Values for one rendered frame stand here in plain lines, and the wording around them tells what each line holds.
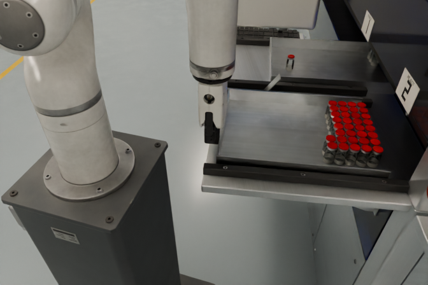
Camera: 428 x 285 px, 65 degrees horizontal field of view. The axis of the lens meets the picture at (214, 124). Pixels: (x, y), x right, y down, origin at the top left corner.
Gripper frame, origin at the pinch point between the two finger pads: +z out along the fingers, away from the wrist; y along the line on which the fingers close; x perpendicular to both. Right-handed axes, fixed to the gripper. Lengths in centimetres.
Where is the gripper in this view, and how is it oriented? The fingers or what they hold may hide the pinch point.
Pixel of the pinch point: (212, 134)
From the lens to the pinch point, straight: 72.5
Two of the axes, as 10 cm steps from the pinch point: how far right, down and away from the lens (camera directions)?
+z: -0.1, 7.8, 6.2
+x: -9.9, -0.8, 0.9
